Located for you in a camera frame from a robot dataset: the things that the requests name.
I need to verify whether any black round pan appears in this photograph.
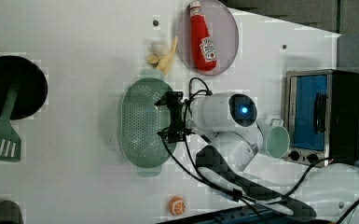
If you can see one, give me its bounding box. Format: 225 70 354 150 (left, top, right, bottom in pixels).
0 55 48 121

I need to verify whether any dark grey round object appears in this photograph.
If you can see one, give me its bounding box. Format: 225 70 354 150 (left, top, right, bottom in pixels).
0 201 24 224

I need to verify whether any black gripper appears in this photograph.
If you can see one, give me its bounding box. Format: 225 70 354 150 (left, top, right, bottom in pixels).
155 91 188 144

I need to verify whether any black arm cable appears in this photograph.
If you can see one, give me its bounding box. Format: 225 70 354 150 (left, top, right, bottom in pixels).
159 77 359 224

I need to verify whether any peeled toy banana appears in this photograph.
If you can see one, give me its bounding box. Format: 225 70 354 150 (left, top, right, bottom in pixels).
145 36 178 75

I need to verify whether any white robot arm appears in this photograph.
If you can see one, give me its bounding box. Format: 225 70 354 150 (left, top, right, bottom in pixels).
156 90 359 224

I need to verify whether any green plastic mug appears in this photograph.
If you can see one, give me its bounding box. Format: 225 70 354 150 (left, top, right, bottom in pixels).
256 119 290 159

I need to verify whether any black toaster oven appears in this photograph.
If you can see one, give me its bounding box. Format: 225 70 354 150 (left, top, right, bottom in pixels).
283 69 359 167

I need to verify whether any red ketchup bottle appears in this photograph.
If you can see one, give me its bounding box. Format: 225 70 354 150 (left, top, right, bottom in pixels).
189 0 217 72

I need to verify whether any green plastic spatula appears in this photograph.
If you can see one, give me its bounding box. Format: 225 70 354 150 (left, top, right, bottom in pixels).
0 87 21 162

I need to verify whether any green plastic strainer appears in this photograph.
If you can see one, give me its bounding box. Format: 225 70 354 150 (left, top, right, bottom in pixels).
119 68 172 177

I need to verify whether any grey round plate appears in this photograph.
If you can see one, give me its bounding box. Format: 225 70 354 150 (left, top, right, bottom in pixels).
175 0 239 76

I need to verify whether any orange toy slice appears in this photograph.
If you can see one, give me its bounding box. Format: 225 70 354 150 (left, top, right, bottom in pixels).
168 196 186 216

